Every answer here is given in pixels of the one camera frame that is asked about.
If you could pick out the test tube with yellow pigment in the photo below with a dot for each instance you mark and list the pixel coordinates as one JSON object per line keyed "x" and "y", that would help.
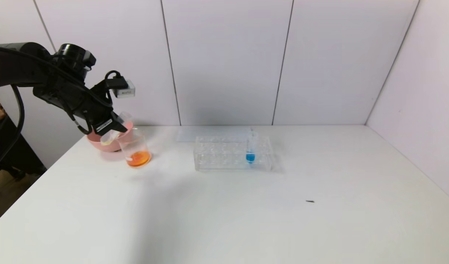
{"x": 112, "y": 135}

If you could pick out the test tube with blue pigment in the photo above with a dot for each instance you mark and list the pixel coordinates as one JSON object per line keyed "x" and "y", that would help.
{"x": 250, "y": 157}

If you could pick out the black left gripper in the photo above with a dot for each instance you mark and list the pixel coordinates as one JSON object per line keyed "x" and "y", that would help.
{"x": 103, "y": 125}

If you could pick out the pink plastic bowl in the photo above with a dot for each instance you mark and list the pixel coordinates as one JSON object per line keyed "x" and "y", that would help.
{"x": 96, "y": 141}

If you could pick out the white paper sheet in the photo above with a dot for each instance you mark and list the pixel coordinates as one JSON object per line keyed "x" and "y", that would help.
{"x": 189, "y": 134}

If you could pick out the clear acrylic test tube rack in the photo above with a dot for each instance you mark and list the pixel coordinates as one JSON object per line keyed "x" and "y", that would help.
{"x": 217, "y": 157}

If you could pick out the clear glass beaker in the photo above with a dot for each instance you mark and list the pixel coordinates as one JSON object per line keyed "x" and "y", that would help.
{"x": 138, "y": 158}

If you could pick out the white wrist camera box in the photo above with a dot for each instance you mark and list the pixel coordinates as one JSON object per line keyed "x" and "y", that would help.
{"x": 124, "y": 90}

